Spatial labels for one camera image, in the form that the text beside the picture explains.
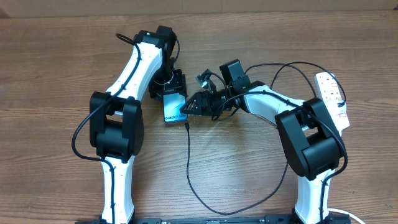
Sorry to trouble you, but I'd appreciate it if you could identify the black USB charger cable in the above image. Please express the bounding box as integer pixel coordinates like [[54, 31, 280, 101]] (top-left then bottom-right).
[[183, 61, 347, 216]]

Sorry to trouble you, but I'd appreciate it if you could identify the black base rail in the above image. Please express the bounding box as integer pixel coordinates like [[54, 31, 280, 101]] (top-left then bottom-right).
[[74, 214, 296, 224]]

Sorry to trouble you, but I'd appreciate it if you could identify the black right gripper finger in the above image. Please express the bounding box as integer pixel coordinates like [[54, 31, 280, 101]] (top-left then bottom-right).
[[183, 106, 205, 116], [180, 91, 203, 113]]

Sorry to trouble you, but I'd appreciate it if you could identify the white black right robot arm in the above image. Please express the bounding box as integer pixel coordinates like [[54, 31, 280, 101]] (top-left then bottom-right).
[[180, 59, 352, 223]]

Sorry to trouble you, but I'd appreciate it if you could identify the white charger adapter plug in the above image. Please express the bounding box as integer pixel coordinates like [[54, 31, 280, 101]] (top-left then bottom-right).
[[332, 100, 346, 110]]

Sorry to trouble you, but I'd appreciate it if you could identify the blue Galaxy smartphone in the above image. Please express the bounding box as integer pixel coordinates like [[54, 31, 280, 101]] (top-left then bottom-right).
[[163, 93, 187, 123]]

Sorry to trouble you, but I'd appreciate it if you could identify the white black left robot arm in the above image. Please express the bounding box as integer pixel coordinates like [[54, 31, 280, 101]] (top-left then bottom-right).
[[71, 26, 187, 223]]

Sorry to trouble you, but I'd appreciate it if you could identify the white power strip cord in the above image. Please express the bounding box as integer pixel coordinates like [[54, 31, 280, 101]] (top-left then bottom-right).
[[328, 207, 366, 224]]

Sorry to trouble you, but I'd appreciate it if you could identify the white power strip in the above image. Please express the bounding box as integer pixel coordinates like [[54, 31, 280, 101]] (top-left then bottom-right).
[[314, 72, 350, 136]]

